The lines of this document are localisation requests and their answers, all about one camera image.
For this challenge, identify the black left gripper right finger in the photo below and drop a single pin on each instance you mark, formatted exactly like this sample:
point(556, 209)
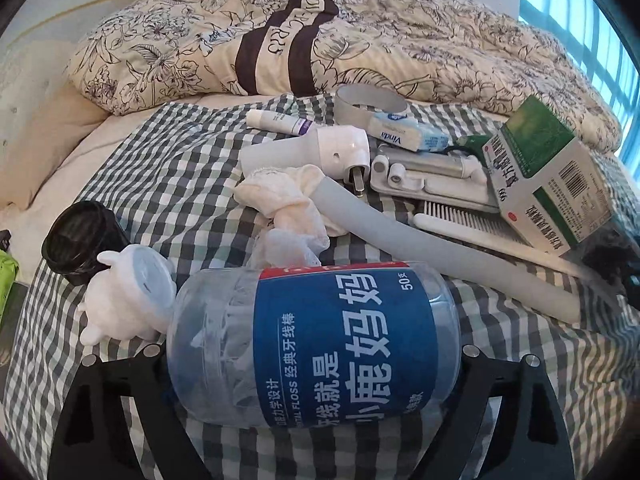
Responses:
point(530, 439)

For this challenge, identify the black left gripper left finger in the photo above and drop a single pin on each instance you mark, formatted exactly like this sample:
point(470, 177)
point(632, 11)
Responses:
point(92, 440)

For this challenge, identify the clear dental floss jar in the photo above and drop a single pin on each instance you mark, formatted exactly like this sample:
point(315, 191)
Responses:
point(313, 347)

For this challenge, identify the white lace sock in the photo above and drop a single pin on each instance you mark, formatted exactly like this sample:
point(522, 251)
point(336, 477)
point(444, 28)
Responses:
point(298, 233)

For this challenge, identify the white animal-shaped lid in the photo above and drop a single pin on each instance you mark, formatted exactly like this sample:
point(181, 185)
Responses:
point(132, 297)

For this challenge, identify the green snack packet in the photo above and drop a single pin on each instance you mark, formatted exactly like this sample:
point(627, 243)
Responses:
point(8, 272)

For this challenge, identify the black round jar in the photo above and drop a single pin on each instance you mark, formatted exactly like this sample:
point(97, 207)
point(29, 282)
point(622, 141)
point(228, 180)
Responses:
point(76, 238)

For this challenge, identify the white comb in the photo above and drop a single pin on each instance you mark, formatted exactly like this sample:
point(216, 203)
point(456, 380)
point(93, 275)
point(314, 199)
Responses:
point(490, 232)

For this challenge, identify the green white medicine box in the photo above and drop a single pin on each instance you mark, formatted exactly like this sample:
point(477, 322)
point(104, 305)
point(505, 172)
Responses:
point(547, 185)

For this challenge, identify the white lint roller tray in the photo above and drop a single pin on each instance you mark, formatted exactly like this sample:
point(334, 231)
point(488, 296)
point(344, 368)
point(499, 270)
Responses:
point(453, 180)

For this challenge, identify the checkered cloth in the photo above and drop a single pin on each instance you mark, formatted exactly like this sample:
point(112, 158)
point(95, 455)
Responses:
point(170, 184)

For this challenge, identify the green foil packet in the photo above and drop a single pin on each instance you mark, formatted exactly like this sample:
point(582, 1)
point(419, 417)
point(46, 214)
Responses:
point(471, 144)

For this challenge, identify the beige pillow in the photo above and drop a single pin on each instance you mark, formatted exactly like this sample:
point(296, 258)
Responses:
point(54, 131)

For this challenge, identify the blue white tissue pack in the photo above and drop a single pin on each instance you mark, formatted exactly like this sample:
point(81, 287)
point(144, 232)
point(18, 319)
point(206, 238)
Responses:
point(407, 133)

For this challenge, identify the white handheld device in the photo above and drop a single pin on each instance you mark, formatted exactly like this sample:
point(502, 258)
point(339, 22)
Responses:
point(341, 152)

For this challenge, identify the small white purple tube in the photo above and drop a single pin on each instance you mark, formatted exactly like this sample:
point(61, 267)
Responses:
point(278, 122)

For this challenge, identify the window with blue bars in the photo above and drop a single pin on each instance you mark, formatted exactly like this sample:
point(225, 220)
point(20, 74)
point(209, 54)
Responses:
point(594, 46)

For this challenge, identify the floral quilt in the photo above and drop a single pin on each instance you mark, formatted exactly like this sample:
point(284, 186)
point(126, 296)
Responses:
point(439, 51)

